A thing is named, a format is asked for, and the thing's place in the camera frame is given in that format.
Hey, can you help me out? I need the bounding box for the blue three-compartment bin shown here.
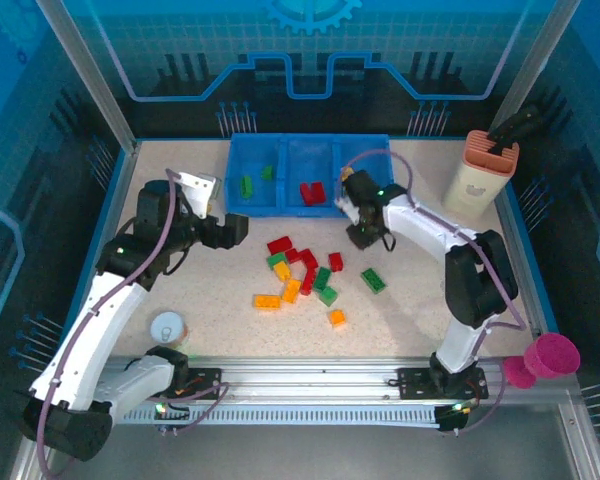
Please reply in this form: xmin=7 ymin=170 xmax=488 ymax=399
xmin=224 ymin=132 xmax=396 ymax=220

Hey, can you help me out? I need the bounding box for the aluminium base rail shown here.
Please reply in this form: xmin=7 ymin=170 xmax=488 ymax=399
xmin=44 ymin=355 xmax=581 ymax=407

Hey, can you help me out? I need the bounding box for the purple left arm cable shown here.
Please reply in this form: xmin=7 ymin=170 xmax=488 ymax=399
xmin=35 ymin=168 xmax=231 ymax=479

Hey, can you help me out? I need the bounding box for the slotted grey cable duct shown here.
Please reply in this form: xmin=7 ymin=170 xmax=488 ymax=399
xmin=114 ymin=403 xmax=441 ymax=427

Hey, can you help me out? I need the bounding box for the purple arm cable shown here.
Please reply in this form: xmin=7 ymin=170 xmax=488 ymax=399
xmin=35 ymin=168 xmax=231 ymax=479
xmin=339 ymin=148 xmax=529 ymax=436

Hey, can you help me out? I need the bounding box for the small magenta plastic cup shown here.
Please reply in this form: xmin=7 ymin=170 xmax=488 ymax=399
xmin=502 ymin=355 xmax=538 ymax=390

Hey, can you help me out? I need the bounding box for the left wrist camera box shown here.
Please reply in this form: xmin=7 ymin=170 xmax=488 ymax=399
xmin=177 ymin=172 xmax=222 ymax=220

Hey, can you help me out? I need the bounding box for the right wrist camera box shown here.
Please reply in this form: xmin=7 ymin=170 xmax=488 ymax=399
xmin=333 ymin=194 xmax=357 ymax=224

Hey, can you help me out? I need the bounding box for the beige holder with pink top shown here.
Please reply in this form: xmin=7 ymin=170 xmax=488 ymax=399
xmin=442 ymin=129 xmax=521 ymax=219

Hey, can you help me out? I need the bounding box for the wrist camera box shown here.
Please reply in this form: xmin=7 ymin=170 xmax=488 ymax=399
xmin=333 ymin=194 xmax=357 ymax=224
xmin=177 ymin=172 xmax=222 ymax=220

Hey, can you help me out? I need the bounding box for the aluminium frame post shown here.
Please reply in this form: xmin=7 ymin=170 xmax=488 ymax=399
xmin=490 ymin=0 xmax=585 ymax=136
xmin=33 ymin=0 xmax=141 ymax=154

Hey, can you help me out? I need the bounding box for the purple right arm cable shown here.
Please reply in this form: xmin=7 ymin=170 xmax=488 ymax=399
xmin=339 ymin=148 xmax=529 ymax=436

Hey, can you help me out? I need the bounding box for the black tool handle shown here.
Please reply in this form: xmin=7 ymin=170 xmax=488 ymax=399
xmin=486 ymin=103 xmax=545 ymax=155

